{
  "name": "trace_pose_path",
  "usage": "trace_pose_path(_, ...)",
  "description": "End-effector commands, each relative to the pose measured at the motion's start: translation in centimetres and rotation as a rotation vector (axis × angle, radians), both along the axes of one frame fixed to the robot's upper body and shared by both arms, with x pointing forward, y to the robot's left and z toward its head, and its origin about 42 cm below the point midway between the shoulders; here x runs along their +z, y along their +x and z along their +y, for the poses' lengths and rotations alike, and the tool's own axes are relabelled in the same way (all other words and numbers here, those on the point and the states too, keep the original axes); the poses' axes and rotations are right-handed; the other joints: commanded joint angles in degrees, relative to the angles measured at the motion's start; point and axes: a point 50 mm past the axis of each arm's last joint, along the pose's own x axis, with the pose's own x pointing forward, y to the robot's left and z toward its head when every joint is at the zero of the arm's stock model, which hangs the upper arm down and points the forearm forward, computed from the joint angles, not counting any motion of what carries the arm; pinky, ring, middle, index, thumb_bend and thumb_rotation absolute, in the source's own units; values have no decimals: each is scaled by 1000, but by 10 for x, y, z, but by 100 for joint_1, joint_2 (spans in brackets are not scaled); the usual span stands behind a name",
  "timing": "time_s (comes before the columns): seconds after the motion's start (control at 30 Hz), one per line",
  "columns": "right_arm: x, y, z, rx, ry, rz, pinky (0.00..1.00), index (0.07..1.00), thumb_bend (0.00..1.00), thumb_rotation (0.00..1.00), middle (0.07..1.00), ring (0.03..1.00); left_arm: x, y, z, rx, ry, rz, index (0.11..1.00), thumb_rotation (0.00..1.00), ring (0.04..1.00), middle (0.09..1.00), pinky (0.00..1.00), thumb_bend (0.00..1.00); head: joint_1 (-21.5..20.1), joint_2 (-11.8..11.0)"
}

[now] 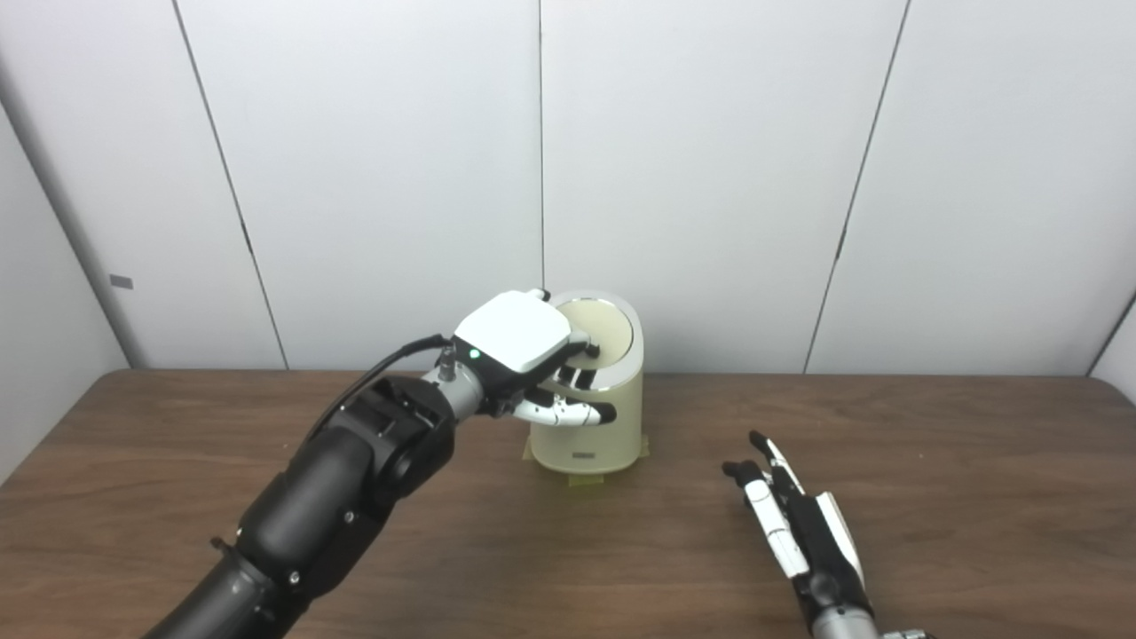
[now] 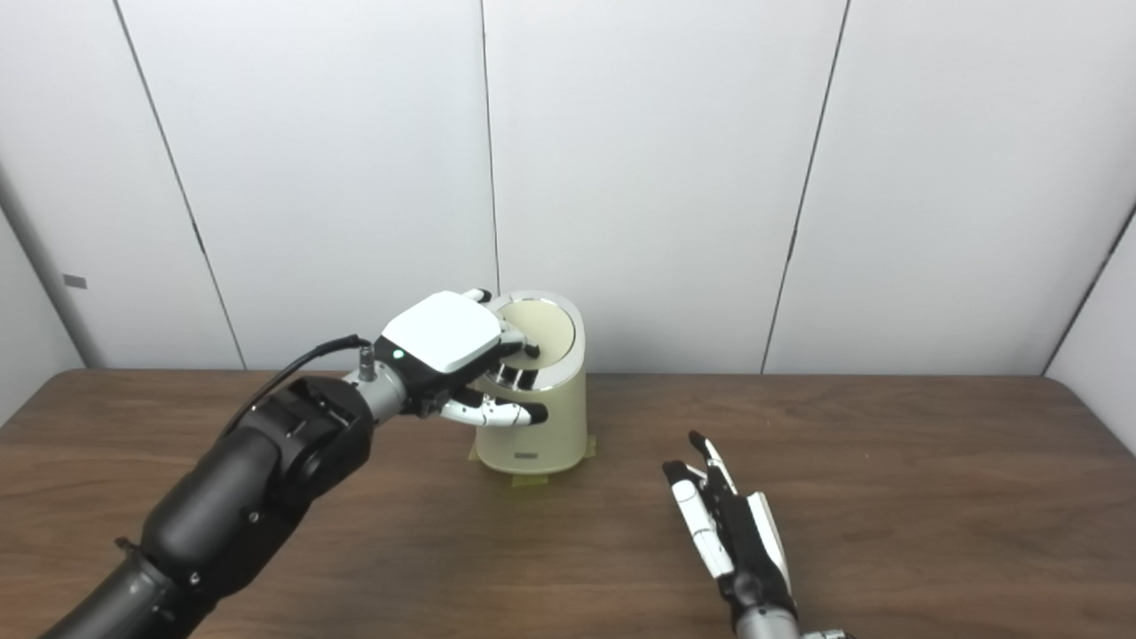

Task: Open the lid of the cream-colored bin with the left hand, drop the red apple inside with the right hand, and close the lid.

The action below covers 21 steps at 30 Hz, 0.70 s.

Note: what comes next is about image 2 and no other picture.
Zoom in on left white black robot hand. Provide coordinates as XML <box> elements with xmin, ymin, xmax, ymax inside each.
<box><xmin>377</xmin><ymin>288</ymin><xmax>549</xmax><ymax>429</ymax></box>

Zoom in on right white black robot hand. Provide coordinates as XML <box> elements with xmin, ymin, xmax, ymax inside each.
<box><xmin>662</xmin><ymin>431</ymin><xmax>797</xmax><ymax>618</ymax></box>

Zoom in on round cream bin lid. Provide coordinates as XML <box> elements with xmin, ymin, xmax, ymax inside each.
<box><xmin>501</xmin><ymin>300</ymin><xmax>576</xmax><ymax>367</ymax></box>

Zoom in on cream-colored bin body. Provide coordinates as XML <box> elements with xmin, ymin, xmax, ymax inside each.
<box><xmin>469</xmin><ymin>289</ymin><xmax>588</xmax><ymax>474</ymax></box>

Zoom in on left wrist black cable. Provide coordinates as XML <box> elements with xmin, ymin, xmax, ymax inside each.
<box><xmin>222</xmin><ymin>335</ymin><xmax>378</xmax><ymax>436</ymax></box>

